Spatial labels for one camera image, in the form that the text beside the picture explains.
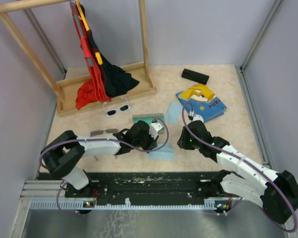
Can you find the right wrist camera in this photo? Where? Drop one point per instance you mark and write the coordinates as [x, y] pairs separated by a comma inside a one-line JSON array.
[[195, 117]]

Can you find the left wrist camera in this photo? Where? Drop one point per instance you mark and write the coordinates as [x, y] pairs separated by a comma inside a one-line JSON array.
[[154, 129]]

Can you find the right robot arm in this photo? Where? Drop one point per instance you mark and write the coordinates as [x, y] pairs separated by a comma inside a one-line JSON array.
[[276, 193]]

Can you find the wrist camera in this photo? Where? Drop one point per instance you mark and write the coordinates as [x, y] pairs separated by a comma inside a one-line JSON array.
[[154, 129], [195, 117]]

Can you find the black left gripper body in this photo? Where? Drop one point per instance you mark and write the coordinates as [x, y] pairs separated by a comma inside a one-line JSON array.
[[147, 143]]

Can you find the wooden clothes rack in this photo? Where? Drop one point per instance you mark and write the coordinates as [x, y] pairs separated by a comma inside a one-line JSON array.
[[64, 89]]

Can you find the grey glasses case green lining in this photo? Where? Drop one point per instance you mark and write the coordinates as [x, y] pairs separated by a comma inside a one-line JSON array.
[[146, 117]]

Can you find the black hanging garment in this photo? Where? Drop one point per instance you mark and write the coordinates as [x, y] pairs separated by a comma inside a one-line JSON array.
[[116, 81]]

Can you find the blue yellow folded cloth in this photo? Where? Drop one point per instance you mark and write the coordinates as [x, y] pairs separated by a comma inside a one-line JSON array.
[[202, 101]]

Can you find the red hanging garment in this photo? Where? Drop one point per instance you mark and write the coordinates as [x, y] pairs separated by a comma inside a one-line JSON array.
[[92, 90]]

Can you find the grey blue sunglasses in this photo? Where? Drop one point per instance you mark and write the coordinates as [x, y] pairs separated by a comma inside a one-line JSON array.
[[103, 131]]

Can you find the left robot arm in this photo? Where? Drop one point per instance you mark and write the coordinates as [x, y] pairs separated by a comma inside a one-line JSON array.
[[61, 156]]

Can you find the light blue flat lens cloth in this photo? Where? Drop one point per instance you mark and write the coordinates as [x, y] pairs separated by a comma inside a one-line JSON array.
[[173, 113]]

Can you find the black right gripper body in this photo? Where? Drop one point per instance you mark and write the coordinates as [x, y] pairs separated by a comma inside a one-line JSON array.
[[188, 143]]

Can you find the black glasses case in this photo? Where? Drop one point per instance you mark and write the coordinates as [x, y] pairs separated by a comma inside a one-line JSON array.
[[195, 76]]

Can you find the white sunglasses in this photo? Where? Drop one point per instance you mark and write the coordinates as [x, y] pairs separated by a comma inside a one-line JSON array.
[[123, 108]]

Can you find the grey red clothes hanger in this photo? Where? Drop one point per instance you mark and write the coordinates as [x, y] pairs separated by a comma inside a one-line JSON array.
[[82, 27]]

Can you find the yellow clothes hanger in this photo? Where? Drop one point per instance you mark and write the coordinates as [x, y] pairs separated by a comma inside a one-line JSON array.
[[93, 44]]

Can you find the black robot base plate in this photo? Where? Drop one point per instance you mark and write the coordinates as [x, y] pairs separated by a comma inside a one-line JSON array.
[[151, 189]]

